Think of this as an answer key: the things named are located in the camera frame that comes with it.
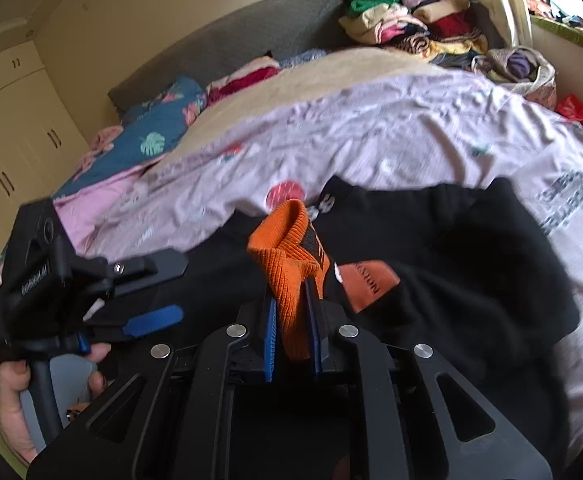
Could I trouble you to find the grey quilted headboard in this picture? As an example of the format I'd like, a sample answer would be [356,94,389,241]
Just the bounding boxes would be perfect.
[108,0,349,114]

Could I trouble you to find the beige blanket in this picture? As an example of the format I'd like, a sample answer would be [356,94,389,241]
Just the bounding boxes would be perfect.
[156,47,438,170]

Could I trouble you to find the cream wardrobe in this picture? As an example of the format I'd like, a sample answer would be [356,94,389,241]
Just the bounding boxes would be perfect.
[0,42,86,251]

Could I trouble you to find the pink blanket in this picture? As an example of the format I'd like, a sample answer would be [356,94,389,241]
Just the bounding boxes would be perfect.
[0,167,148,306]

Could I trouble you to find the stack folded clothes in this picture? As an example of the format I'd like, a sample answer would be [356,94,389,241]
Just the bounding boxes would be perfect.
[338,0,429,47]
[395,0,505,70]

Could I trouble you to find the left stack folded clothes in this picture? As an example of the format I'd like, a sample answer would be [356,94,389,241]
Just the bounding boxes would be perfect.
[338,0,429,47]

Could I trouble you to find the red plastic bag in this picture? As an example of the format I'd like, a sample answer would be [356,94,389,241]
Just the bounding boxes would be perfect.
[555,93,583,127]

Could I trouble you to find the right stack folded clothes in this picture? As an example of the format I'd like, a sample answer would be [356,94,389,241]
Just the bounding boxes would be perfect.
[395,0,505,70]

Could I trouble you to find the teal floral leaf quilt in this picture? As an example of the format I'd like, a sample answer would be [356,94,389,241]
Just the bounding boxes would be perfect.
[54,76,206,198]

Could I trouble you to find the black sweater orange cuffs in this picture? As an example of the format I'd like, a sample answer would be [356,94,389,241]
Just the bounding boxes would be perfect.
[90,173,583,480]

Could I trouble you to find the red and cream pillow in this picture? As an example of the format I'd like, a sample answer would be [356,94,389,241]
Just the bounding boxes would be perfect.
[206,55,282,105]

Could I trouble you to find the pink strawberry print duvet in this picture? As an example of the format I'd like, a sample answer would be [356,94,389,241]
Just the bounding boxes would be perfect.
[87,68,583,454]

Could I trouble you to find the left hand painted nails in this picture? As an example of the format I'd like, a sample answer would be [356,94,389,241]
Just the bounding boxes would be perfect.
[0,341,112,466]

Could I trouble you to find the bag with purple cloth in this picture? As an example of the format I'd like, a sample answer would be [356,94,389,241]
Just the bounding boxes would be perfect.
[470,47,557,110]

